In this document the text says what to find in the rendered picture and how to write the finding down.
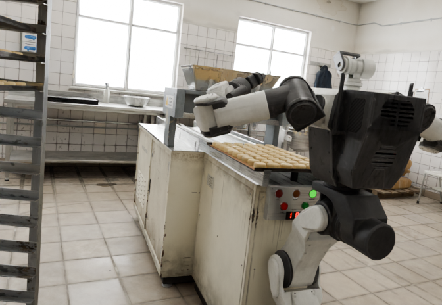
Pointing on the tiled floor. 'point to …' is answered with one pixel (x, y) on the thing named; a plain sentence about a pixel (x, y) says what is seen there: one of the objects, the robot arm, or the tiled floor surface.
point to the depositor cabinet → (168, 201)
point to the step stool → (432, 187)
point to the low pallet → (394, 192)
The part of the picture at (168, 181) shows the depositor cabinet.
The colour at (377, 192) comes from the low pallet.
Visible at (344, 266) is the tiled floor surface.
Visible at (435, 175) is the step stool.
